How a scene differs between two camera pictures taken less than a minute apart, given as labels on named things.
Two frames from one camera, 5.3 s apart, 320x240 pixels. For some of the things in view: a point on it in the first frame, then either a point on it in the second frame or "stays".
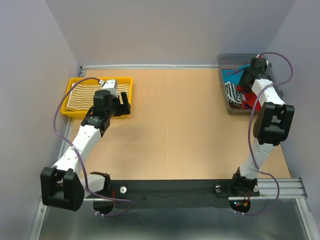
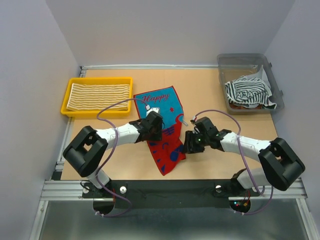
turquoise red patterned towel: (232, 74) to (170, 148)
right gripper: (246, 73) to (189, 135)
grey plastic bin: (234, 60) stays
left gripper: (124, 108) to (158, 135)
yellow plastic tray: (79, 113) stays
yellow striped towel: (82, 96) stays
